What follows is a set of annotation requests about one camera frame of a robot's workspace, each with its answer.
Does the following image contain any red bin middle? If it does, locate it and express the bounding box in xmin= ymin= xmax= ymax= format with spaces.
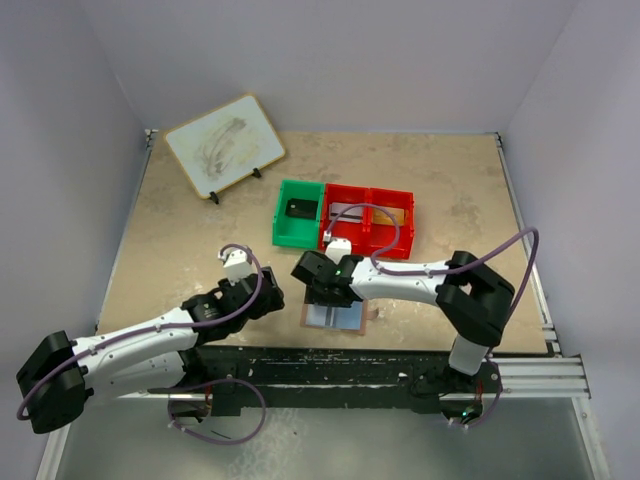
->
xmin=318 ymin=183 xmax=371 ymax=254

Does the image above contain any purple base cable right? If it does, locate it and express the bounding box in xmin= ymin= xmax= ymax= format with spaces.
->
xmin=447 ymin=357 xmax=504 ymax=431

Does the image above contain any brown leather card holder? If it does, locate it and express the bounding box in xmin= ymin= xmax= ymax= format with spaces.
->
xmin=300 ymin=301 xmax=379 ymax=336

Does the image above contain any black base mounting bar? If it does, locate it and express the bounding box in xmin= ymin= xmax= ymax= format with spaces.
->
xmin=169 ymin=345 xmax=502 ymax=416

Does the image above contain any aluminium corner rail right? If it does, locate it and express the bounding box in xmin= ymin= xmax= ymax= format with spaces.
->
xmin=489 ymin=131 xmax=559 ymax=356

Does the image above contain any black card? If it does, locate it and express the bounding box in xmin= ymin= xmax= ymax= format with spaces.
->
xmin=285 ymin=198 xmax=319 ymax=221

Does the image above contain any red bin right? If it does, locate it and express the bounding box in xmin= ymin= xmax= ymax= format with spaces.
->
xmin=365 ymin=188 xmax=415 ymax=260

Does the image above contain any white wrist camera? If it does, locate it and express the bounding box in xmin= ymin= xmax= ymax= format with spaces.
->
xmin=218 ymin=248 xmax=253 ymax=285
xmin=322 ymin=231 xmax=352 ymax=264

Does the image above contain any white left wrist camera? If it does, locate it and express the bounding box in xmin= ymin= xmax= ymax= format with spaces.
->
xmin=218 ymin=248 xmax=253 ymax=285

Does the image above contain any green plastic bin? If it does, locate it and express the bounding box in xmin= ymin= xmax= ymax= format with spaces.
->
xmin=272 ymin=179 xmax=325 ymax=249

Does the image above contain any white board wooden frame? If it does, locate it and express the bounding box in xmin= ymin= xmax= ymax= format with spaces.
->
xmin=164 ymin=94 xmax=286 ymax=200

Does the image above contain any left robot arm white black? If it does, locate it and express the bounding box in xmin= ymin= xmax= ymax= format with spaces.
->
xmin=16 ymin=267 xmax=284 ymax=434

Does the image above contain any aluminium front frame rail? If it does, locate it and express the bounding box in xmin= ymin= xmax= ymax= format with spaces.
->
xmin=59 ymin=353 xmax=594 ymax=400

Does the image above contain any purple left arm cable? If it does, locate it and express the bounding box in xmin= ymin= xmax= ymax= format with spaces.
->
xmin=17 ymin=243 xmax=265 ymax=419

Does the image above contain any red bin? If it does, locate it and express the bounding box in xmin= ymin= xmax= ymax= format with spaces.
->
xmin=365 ymin=188 xmax=415 ymax=260
xmin=318 ymin=183 xmax=371 ymax=254

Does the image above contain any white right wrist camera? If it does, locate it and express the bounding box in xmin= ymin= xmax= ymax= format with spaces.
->
xmin=322 ymin=231 xmax=352 ymax=264

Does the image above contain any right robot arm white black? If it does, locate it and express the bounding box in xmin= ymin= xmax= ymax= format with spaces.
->
xmin=291 ymin=251 xmax=515 ymax=391

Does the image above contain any gold card in bin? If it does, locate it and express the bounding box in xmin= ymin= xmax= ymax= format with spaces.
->
xmin=372 ymin=206 xmax=405 ymax=226

